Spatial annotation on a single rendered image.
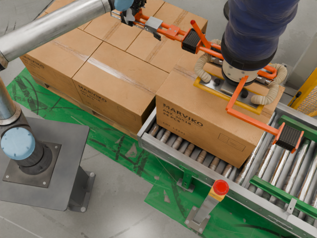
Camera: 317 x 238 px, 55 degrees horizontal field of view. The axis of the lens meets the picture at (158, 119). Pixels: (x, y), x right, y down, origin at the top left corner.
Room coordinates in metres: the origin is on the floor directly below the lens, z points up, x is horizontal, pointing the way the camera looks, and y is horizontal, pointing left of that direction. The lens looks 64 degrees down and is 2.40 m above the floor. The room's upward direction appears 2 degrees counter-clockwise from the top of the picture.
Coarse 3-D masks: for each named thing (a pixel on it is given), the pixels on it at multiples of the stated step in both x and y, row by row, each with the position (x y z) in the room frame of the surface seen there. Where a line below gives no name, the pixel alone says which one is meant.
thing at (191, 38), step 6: (192, 30) 1.00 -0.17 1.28; (186, 36) 0.97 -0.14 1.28; (192, 36) 0.96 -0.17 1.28; (198, 36) 0.96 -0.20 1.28; (186, 42) 0.92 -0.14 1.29; (192, 42) 0.93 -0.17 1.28; (198, 42) 0.92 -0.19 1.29; (186, 48) 0.92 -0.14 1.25; (192, 48) 0.90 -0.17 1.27; (198, 48) 0.90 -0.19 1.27
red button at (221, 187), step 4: (220, 180) 0.34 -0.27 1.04; (224, 180) 0.34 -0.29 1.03; (216, 184) 0.32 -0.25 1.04; (220, 184) 0.32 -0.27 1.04; (224, 184) 0.32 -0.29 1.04; (216, 188) 0.30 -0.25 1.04; (220, 188) 0.30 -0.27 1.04; (224, 188) 0.30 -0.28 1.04; (228, 188) 0.30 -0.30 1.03; (216, 192) 0.29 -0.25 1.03; (220, 192) 0.29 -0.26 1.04; (224, 192) 0.29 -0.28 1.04
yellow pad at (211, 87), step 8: (208, 72) 0.84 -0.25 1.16; (200, 80) 0.80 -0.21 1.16; (216, 80) 0.78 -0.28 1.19; (224, 80) 0.79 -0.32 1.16; (200, 88) 0.76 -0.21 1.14; (208, 88) 0.75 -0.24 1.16; (216, 88) 0.75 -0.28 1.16; (224, 96) 0.70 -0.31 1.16; (240, 96) 0.70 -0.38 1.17; (248, 96) 0.70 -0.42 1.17; (240, 104) 0.66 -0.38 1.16; (248, 104) 0.65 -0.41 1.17; (256, 104) 0.65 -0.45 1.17; (256, 112) 0.62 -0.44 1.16
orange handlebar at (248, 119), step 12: (144, 24) 1.06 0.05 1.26; (168, 36) 0.99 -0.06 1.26; (204, 48) 0.90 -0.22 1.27; (216, 48) 0.90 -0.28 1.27; (264, 72) 0.75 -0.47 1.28; (276, 72) 0.75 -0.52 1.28; (240, 84) 0.69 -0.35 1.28; (228, 108) 0.58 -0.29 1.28; (252, 120) 0.52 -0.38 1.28; (276, 132) 0.46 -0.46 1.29
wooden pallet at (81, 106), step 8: (40, 80) 1.51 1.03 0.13; (48, 88) 1.49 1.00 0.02; (64, 96) 1.40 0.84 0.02; (80, 104) 1.27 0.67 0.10; (88, 112) 1.24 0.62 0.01; (96, 112) 1.23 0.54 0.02; (104, 120) 1.15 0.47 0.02; (112, 120) 1.09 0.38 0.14; (120, 128) 1.07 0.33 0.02; (136, 136) 0.96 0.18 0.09
